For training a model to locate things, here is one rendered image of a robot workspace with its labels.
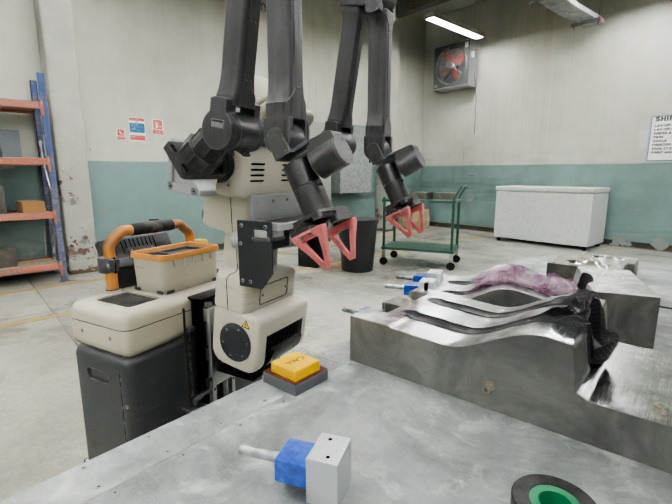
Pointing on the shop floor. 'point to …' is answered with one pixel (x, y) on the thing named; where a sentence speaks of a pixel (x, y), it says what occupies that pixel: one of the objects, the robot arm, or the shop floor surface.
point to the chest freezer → (552, 214)
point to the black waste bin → (366, 232)
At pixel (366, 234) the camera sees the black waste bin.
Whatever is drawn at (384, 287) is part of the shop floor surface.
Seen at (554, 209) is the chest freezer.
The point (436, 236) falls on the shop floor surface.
